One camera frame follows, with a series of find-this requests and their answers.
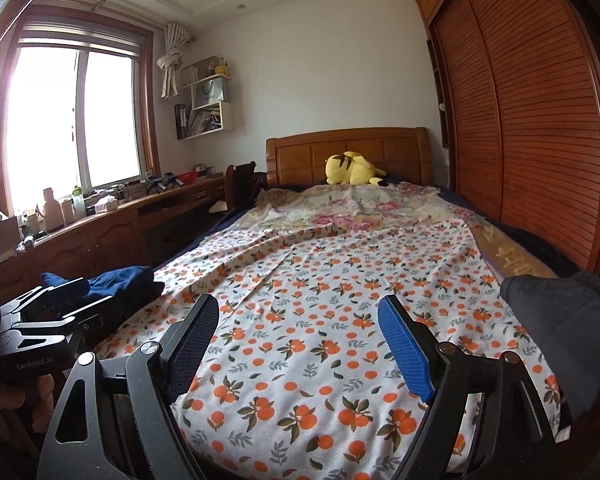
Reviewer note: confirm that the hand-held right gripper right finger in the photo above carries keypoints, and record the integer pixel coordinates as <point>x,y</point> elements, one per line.
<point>407,350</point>

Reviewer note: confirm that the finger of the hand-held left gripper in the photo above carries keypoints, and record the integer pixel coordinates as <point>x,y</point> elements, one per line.
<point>65,285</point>
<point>70,312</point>

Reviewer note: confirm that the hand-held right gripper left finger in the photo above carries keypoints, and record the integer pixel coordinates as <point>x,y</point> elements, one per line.
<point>192,345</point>

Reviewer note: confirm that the navy blue blazer jacket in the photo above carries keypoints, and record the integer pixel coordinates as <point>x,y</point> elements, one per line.
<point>125,280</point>

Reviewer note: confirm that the person's left hand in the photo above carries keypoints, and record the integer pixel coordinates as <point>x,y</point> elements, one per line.
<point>44,400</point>

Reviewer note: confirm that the black garment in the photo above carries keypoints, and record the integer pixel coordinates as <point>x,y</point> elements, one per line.
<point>125,312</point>

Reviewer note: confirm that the long wooden desk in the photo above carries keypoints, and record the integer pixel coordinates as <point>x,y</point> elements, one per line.
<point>110,240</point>

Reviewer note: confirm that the beige bottle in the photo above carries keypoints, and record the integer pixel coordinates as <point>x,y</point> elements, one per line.
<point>52,212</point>

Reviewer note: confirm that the green lid bottle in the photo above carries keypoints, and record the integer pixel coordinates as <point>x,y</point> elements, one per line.
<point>78,204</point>

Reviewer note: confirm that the tissue box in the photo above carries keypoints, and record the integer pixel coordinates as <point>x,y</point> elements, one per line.
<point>105,206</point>

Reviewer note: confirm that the orange fruit print bedsheet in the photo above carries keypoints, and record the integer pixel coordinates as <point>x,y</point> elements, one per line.
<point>305,335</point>

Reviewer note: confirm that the golden brown patterned blanket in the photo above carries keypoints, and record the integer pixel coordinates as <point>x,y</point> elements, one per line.
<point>510,257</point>

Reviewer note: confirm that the black gadget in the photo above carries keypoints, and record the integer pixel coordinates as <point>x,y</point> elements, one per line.
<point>160,183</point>

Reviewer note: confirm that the pink floral blanket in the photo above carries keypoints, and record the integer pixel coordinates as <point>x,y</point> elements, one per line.
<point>360,205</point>

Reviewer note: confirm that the red basket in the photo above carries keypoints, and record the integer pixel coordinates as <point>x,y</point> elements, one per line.
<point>187,178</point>

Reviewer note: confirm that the dark wooden chair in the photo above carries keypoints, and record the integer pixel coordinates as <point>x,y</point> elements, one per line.
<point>240,187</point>

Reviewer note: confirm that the dark grey garment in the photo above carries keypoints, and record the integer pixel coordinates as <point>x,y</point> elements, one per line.
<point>570,320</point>

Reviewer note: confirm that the wood framed window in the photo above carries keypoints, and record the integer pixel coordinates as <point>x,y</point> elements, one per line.
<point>55,120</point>

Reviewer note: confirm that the yellow plush toy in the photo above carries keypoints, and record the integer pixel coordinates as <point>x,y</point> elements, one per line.
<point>352,170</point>

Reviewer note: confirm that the row of books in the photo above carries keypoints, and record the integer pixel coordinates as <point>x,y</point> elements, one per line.
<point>197,121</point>

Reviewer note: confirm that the wooden bed headboard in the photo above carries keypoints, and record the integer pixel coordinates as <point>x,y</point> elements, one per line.
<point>295,160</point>

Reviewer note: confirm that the white paper bag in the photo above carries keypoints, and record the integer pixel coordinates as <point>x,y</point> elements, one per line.
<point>210,94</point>

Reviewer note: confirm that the tied cream curtain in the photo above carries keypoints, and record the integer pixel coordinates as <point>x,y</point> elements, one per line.
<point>172,60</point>

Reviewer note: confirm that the yellow cup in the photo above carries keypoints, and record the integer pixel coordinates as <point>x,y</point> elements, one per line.
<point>221,70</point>

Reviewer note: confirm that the wooden louvred wardrobe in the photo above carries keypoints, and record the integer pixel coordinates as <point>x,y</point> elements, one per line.
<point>530,110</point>

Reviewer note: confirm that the white box wall shelf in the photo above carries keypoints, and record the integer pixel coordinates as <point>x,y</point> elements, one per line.
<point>228,115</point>

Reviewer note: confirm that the white upper wall shelf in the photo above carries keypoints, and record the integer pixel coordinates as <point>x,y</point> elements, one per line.
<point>202,81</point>

